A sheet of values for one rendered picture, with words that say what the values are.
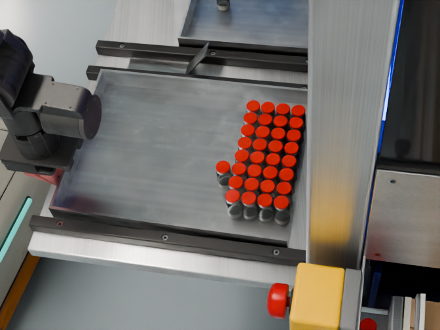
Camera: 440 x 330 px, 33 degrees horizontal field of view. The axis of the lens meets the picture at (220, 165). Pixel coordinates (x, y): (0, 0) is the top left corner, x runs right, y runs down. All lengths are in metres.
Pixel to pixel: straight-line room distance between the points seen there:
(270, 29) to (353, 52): 0.69
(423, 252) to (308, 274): 0.13
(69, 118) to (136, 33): 0.41
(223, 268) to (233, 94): 0.30
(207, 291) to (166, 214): 0.92
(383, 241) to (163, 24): 0.63
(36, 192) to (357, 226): 1.26
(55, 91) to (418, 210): 0.45
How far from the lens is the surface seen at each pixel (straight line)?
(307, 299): 0.82
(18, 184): 1.91
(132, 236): 1.03
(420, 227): 0.79
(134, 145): 1.13
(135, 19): 1.31
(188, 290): 1.97
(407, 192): 0.73
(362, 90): 0.60
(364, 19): 0.55
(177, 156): 1.11
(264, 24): 1.26
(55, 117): 0.92
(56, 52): 2.55
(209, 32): 1.26
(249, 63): 1.19
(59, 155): 1.01
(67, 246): 1.07
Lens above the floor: 1.79
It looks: 56 degrees down
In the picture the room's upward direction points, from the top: 10 degrees counter-clockwise
